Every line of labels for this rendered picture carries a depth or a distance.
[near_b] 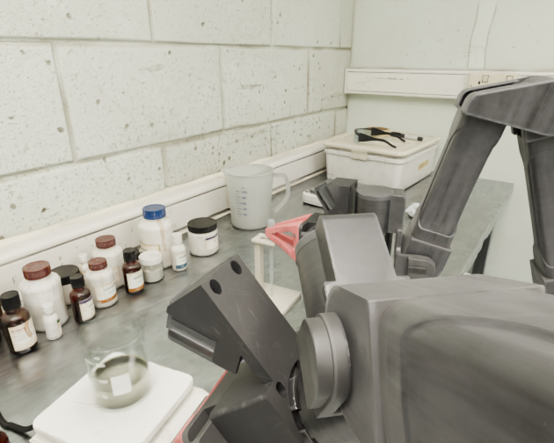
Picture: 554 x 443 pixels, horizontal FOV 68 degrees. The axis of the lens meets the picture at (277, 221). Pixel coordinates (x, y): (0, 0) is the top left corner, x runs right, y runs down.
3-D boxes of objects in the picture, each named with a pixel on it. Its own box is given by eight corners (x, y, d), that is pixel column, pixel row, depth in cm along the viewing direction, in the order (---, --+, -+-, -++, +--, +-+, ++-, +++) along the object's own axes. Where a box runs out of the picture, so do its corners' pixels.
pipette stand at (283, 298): (301, 295, 78) (302, 234, 73) (281, 317, 71) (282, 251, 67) (264, 285, 81) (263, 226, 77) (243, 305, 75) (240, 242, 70)
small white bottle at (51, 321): (51, 342, 65) (43, 310, 63) (44, 337, 66) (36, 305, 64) (65, 335, 67) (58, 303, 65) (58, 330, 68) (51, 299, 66)
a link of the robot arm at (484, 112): (394, 279, 59) (486, 59, 46) (393, 251, 67) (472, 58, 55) (479, 307, 58) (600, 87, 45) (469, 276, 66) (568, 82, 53)
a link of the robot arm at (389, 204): (353, 198, 56) (446, 205, 53) (357, 181, 64) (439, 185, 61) (348, 272, 60) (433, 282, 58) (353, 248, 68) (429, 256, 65)
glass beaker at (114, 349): (166, 382, 46) (158, 319, 43) (126, 426, 40) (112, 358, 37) (118, 365, 48) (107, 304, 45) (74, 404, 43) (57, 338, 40)
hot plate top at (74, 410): (198, 381, 47) (197, 375, 46) (124, 474, 36) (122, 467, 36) (115, 354, 51) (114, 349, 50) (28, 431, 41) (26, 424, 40)
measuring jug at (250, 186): (292, 216, 117) (292, 164, 111) (287, 234, 105) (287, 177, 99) (229, 213, 119) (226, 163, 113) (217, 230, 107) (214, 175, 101)
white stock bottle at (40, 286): (69, 327, 69) (55, 270, 65) (27, 336, 67) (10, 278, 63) (69, 308, 74) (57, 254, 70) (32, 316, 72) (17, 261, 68)
